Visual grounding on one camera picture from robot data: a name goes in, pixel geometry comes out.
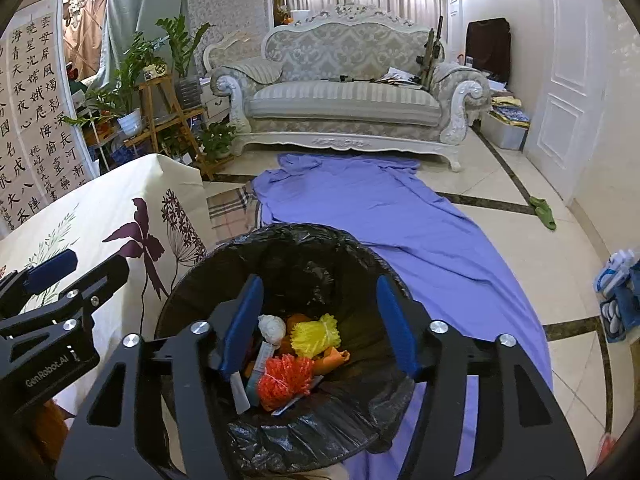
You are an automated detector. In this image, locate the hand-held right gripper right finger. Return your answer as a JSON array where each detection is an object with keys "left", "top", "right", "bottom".
[{"left": 375, "top": 274, "right": 588, "bottom": 480}]

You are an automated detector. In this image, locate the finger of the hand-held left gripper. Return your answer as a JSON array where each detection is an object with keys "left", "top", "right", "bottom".
[
  {"left": 0, "top": 249, "right": 78, "bottom": 311},
  {"left": 0, "top": 254, "right": 130, "bottom": 343}
]

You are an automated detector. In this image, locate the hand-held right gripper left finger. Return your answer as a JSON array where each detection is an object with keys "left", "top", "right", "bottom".
[{"left": 55, "top": 274, "right": 266, "bottom": 480}]

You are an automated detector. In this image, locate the white tissue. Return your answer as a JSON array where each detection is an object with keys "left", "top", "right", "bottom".
[{"left": 257, "top": 314, "right": 287, "bottom": 345}]

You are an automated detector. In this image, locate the light blue packet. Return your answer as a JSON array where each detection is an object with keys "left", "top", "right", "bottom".
[{"left": 244, "top": 342, "right": 275, "bottom": 408}]

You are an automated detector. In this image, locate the teal and white packet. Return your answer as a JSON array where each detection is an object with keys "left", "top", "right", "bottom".
[{"left": 231, "top": 371, "right": 252, "bottom": 416}]

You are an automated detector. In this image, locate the red foam fruit net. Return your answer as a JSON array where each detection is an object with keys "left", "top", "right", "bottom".
[{"left": 257, "top": 353, "right": 315, "bottom": 412}]

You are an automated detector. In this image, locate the yellow foam fruit net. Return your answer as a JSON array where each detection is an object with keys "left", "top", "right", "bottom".
[{"left": 291, "top": 313, "right": 342, "bottom": 358}]

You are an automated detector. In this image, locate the trash bin with black bag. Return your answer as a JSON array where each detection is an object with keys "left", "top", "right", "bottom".
[{"left": 154, "top": 223, "right": 431, "bottom": 476}]

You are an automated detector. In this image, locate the white paper cone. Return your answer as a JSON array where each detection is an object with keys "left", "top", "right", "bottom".
[{"left": 272, "top": 392, "right": 308, "bottom": 417}]

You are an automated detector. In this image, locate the floral tablecloth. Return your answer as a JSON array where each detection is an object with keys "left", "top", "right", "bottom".
[{"left": 0, "top": 152, "right": 218, "bottom": 461}]

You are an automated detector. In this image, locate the purple bed sheet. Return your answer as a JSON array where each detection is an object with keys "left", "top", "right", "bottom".
[{"left": 252, "top": 152, "right": 553, "bottom": 480}]

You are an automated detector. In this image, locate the plaid cloth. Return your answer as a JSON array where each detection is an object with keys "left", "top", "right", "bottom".
[{"left": 207, "top": 182, "right": 261, "bottom": 236}]

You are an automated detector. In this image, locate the large calligraphy scroll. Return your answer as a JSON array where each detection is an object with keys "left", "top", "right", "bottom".
[{"left": 0, "top": 0, "right": 96, "bottom": 241}]

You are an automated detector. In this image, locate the small green floor plant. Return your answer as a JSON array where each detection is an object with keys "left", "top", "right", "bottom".
[{"left": 197, "top": 122, "right": 238, "bottom": 158}]

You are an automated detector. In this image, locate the wooden plant stand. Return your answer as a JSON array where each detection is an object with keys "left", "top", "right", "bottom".
[{"left": 122, "top": 75, "right": 236, "bottom": 181}]

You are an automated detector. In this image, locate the white drawer cabinet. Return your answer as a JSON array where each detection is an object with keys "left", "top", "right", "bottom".
[{"left": 202, "top": 92, "right": 236, "bottom": 126}]

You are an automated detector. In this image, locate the tall plant in dark pot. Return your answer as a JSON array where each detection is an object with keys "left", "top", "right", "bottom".
[{"left": 155, "top": 14, "right": 211, "bottom": 108}]

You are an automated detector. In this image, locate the white storage box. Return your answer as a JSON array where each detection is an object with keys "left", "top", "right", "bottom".
[{"left": 482, "top": 95, "right": 531, "bottom": 151}]

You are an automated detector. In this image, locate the white blue shoe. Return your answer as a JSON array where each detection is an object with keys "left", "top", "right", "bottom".
[{"left": 594, "top": 250, "right": 633, "bottom": 296}]

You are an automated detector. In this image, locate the blue white slipper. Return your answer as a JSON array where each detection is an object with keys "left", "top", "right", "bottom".
[{"left": 599, "top": 270, "right": 640, "bottom": 345}]

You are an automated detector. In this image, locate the brown curtain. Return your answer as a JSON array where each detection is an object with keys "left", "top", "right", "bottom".
[{"left": 65, "top": 0, "right": 108, "bottom": 81}]

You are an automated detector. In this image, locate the ornate grey white sofa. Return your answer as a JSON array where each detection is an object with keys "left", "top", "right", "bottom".
[{"left": 210, "top": 2, "right": 492, "bottom": 172}]

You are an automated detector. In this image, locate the ornate white armchair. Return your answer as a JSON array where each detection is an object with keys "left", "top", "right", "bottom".
[{"left": 202, "top": 34, "right": 266, "bottom": 73}]

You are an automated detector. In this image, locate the pile of papers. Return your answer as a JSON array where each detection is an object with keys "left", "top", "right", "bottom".
[{"left": 375, "top": 67, "right": 423, "bottom": 88}]

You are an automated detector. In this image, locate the white panelled door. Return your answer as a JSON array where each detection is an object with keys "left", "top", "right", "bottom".
[{"left": 522, "top": 0, "right": 608, "bottom": 201}]

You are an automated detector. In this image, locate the grey blue drape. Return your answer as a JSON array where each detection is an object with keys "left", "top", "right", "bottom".
[{"left": 97, "top": 0, "right": 188, "bottom": 91}]

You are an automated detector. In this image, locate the toy rifle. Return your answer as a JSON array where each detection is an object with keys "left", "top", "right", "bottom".
[{"left": 416, "top": 15, "right": 446, "bottom": 92}]

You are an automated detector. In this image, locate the dark brown cloth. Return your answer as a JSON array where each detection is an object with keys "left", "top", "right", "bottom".
[{"left": 465, "top": 17, "right": 512, "bottom": 83}]

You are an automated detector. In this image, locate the white wire shelf rack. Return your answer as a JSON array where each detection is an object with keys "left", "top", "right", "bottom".
[{"left": 70, "top": 77, "right": 131, "bottom": 173}]

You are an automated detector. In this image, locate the white flower wall ornament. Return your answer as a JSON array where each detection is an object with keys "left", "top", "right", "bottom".
[{"left": 65, "top": 0, "right": 108, "bottom": 28}]

